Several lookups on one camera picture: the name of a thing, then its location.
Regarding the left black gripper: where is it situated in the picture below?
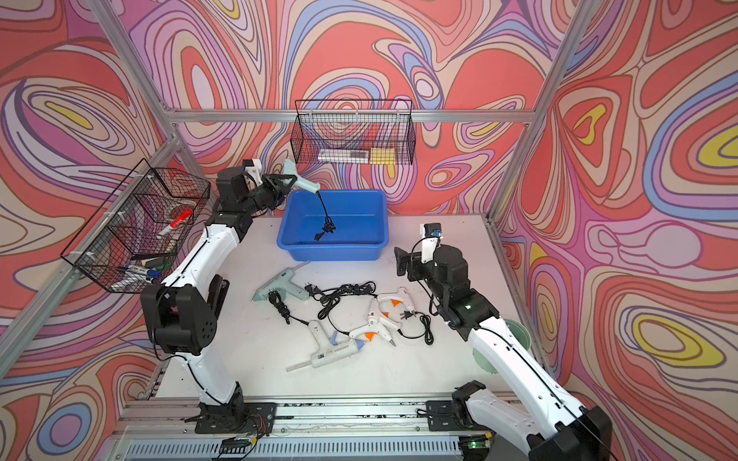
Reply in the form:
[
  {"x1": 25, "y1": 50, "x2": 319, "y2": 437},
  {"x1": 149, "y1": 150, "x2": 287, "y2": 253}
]
[{"x1": 236, "y1": 174, "x2": 294, "y2": 217}]

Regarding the small mint glue gun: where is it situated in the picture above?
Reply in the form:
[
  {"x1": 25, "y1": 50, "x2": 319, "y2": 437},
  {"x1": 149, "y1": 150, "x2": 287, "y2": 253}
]
[{"x1": 283, "y1": 159, "x2": 320, "y2": 194}]

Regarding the white orange glue gun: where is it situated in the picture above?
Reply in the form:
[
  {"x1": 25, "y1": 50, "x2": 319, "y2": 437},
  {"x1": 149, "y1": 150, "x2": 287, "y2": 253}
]
[
  {"x1": 349, "y1": 300, "x2": 401, "y2": 347},
  {"x1": 377, "y1": 286, "x2": 416, "y2": 321}
]

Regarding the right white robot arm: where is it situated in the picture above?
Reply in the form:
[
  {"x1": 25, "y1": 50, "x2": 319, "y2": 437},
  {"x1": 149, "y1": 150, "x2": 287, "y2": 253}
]
[{"x1": 394, "y1": 237, "x2": 614, "y2": 460}]

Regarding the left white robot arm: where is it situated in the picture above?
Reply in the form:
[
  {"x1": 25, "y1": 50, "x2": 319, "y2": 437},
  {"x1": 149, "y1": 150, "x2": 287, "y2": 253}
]
[{"x1": 140, "y1": 163, "x2": 301, "y2": 411}]

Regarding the clear box in basket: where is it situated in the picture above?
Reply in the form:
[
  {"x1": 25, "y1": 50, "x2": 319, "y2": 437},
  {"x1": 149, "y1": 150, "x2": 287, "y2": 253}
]
[{"x1": 318, "y1": 149, "x2": 370, "y2": 164}]

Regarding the blue plastic storage box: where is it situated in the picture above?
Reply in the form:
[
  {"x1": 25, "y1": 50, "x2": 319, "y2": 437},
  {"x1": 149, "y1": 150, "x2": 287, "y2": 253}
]
[{"x1": 277, "y1": 189, "x2": 389, "y2": 261}]

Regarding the large mint glue gun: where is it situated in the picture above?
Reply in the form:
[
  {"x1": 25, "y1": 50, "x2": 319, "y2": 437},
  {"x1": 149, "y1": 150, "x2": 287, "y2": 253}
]
[{"x1": 252, "y1": 261, "x2": 309, "y2": 302}]

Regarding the large white blue glue gun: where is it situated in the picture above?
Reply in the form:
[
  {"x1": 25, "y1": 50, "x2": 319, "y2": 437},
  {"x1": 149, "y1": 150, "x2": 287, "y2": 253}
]
[{"x1": 286, "y1": 320, "x2": 364, "y2": 373}]

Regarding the red marker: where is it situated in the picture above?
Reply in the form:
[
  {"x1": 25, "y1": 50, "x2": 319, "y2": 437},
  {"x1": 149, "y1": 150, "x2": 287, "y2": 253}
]
[{"x1": 158, "y1": 209, "x2": 193, "y2": 237}]

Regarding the yellow block in basket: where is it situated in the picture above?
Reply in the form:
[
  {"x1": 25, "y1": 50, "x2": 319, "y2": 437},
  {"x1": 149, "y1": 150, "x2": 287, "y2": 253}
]
[{"x1": 369, "y1": 148, "x2": 397, "y2": 165}]

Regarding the green plastic cup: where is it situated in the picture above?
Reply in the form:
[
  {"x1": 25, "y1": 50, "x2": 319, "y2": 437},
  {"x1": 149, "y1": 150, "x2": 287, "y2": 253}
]
[{"x1": 472, "y1": 318, "x2": 532, "y2": 375}]

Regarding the blue marker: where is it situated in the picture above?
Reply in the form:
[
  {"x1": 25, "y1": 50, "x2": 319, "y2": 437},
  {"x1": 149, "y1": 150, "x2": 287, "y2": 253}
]
[{"x1": 117, "y1": 264, "x2": 161, "y2": 279}]

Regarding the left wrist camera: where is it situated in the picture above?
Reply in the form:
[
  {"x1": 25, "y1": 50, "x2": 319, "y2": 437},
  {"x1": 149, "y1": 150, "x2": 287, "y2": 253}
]
[{"x1": 242, "y1": 159, "x2": 263, "y2": 186}]

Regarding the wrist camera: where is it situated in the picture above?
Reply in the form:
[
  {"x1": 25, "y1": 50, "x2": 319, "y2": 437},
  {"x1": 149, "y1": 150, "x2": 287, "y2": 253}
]
[
  {"x1": 242, "y1": 159, "x2": 263, "y2": 186},
  {"x1": 420, "y1": 223, "x2": 442, "y2": 263}
]

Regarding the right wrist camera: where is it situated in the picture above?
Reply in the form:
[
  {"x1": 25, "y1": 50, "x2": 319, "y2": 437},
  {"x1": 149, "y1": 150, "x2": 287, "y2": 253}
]
[{"x1": 420, "y1": 223, "x2": 442, "y2": 263}]

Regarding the black wire basket rear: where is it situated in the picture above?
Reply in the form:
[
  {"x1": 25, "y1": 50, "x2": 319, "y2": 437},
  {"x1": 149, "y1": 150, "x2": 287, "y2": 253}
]
[{"x1": 290, "y1": 97, "x2": 416, "y2": 165}]

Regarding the black wire basket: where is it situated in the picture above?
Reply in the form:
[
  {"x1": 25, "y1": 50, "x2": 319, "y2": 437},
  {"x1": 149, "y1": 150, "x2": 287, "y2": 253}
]
[
  {"x1": 290, "y1": 97, "x2": 416, "y2": 165},
  {"x1": 61, "y1": 159, "x2": 211, "y2": 294}
]

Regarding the black wire basket left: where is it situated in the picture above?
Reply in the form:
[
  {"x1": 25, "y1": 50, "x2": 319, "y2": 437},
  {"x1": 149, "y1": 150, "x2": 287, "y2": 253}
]
[{"x1": 61, "y1": 159, "x2": 211, "y2": 294}]

